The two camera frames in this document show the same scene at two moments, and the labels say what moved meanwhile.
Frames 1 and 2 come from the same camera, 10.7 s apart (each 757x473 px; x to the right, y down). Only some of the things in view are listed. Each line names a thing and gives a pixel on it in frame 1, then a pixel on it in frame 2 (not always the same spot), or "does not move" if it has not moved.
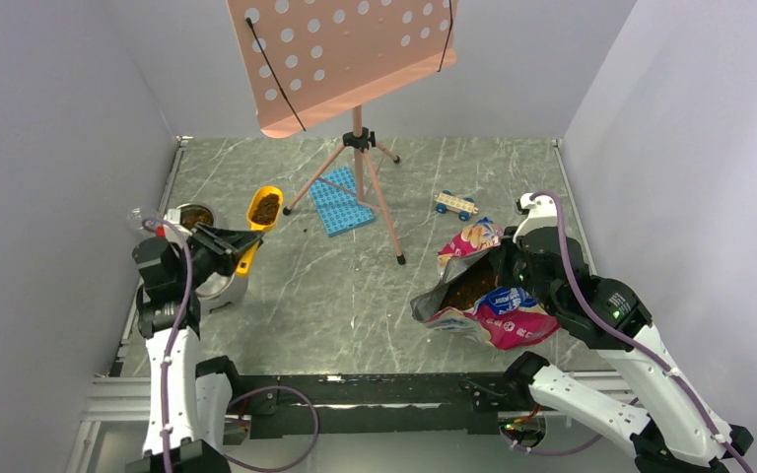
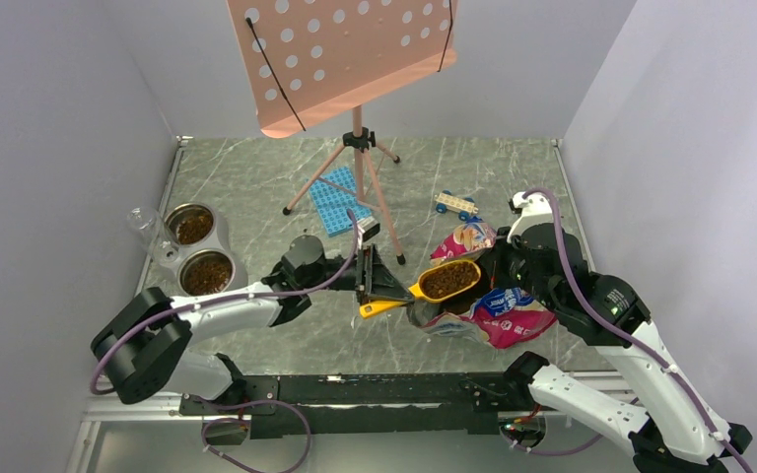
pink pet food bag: [469, 300] does not move
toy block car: [463, 206] does not move
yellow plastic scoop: [264, 207] -> [436, 283]
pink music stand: [310, 60] does not move
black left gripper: [227, 246] -> [379, 283]
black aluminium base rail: [401, 403] does not move
